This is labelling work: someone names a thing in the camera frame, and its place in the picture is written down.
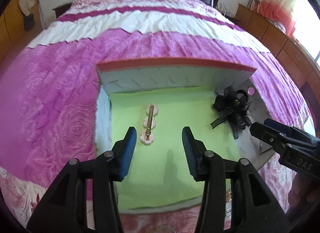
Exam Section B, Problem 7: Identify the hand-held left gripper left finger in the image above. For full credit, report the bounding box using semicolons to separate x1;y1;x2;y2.
26;126;137;233

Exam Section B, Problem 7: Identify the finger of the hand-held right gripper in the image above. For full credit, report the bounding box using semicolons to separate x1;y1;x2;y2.
264;119;320;146
250;122;290;152

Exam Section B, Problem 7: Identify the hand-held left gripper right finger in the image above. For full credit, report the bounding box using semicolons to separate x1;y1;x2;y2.
182;126;292;233

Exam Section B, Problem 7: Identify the pink flower gold hair clip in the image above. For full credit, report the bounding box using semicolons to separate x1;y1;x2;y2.
141;103;157;145

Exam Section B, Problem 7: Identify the pink cardboard box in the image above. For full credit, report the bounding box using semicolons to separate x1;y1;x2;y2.
94;57;274;215

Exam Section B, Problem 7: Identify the black feather hair bow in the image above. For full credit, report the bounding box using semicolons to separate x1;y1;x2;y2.
210;85;253;140

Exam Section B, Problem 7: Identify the green paper box liner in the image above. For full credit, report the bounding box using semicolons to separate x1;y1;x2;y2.
110;85;240;210

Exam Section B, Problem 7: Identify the pink floral quilt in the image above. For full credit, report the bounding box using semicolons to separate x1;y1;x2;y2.
0;0;318;233

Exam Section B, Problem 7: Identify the long wooden cabinet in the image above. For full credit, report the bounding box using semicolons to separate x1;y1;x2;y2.
236;3;320;91

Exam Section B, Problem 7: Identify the white and red curtain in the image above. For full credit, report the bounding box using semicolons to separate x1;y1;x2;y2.
259;0;303;37

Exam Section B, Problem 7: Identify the row of books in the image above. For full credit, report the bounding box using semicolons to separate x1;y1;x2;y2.
247;0;261;11

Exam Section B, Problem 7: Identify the dark wooden nightstand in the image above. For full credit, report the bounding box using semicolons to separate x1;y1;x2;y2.
52;3;74;19

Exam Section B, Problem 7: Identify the dark hanging bag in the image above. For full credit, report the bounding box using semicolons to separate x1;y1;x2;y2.
24;14;35;31

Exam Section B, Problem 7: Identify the white stick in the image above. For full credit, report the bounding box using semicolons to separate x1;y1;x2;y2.
37;0;47;23

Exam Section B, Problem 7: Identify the orange wooden wardrobe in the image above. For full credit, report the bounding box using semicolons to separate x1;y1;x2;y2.
0;0;38;61

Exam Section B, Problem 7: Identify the beige hanging cloth bag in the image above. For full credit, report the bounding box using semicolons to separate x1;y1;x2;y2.
19;0;35;16

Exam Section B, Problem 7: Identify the white cable bundle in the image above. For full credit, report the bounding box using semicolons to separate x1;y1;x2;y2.
217;3;232;16

